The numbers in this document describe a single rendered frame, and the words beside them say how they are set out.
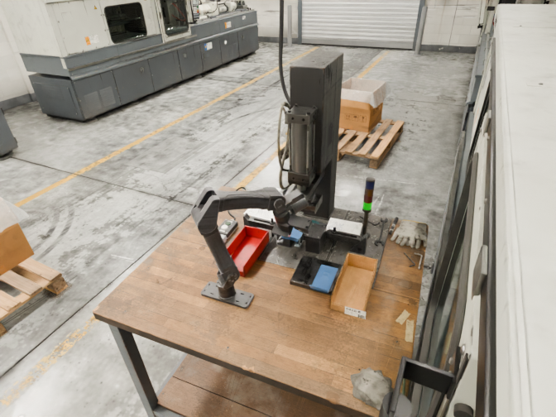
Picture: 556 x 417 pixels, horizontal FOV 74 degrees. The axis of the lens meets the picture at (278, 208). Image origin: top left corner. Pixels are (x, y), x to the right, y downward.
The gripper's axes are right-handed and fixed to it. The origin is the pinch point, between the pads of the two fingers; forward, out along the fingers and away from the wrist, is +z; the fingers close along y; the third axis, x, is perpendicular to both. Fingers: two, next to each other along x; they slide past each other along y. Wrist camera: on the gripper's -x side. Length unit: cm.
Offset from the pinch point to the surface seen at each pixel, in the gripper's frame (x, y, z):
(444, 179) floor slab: -81, 187, 218
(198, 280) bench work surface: 28.0, -28.8, 4.5
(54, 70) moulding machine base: 454, 207, 193
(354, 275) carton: -29.5, -5.6, 11.2
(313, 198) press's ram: -5.6, 16.8, -2.0
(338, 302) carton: -27.1, -19.3, 3.8
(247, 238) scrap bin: 21.1, -1.5, 18.5
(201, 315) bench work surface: 17.6, -41.4, -3.5
